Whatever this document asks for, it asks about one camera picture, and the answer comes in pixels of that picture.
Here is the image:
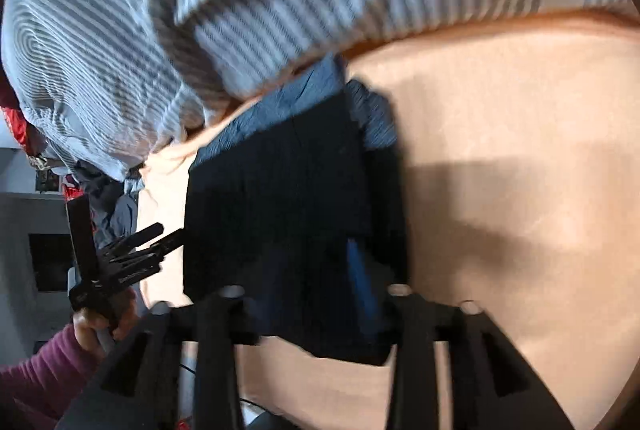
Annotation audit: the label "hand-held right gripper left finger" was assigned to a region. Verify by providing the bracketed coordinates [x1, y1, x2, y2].
[55, 285, 266, 430]

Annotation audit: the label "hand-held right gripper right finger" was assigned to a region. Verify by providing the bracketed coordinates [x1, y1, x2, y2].
[345, 237, 576, 430]

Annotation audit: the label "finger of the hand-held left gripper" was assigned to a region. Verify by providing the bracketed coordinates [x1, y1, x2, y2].
[126, 229, 188, 268]
[101, 221, 167, 259]

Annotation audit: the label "dark navy pants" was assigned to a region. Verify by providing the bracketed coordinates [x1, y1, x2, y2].
[182, 52, 411, 366]

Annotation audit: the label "person's left forearm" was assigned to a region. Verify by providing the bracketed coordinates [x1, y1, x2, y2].
[0, 324, 107, 428]

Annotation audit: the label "person's left hand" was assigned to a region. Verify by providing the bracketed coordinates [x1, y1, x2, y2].
[72, 286, 142, 354]

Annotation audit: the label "grey clothing pile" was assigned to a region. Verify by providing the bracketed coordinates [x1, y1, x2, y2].
[75, 160, 143, 251]

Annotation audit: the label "grey cabinet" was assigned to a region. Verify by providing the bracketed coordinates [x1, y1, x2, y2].
[0, 147, 76, 361]

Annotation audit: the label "shiny red-orange cloth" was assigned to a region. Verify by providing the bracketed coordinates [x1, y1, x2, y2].
[0, 102, 38, 157]

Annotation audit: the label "peach bed sheet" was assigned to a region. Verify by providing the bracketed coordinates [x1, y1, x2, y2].
[135, 10, 640, 430]

